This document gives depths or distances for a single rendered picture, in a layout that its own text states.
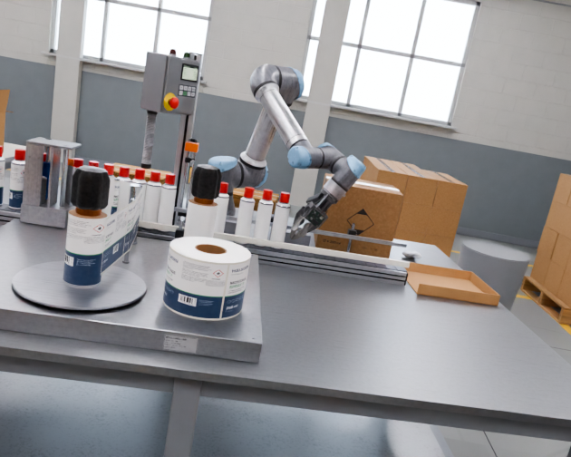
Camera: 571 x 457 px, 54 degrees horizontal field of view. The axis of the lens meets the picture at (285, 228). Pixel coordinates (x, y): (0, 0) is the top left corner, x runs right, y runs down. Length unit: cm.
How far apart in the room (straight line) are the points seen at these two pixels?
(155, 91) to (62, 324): 93
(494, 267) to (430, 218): 143
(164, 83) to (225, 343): 98
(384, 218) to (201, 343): 115
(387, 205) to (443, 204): 304
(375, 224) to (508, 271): 188
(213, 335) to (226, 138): 617
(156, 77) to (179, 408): 110
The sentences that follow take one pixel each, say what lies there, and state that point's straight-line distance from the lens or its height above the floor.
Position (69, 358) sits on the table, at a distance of 127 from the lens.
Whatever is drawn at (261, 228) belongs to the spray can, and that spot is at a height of 95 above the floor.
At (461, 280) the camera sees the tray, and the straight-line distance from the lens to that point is 232.
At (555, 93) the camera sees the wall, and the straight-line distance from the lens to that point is 784.
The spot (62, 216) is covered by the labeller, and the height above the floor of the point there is 92.
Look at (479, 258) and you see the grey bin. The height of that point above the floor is 58.
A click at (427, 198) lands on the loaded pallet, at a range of 520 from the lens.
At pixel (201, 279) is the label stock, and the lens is 131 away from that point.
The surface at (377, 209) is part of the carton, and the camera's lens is 221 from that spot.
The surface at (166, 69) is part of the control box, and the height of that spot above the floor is 143.
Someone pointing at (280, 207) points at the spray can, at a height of 104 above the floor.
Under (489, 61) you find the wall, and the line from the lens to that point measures 758.
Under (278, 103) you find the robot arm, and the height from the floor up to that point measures 138.
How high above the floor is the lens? 144
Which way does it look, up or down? 14 degrees down
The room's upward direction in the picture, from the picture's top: 10 degrees clockwise
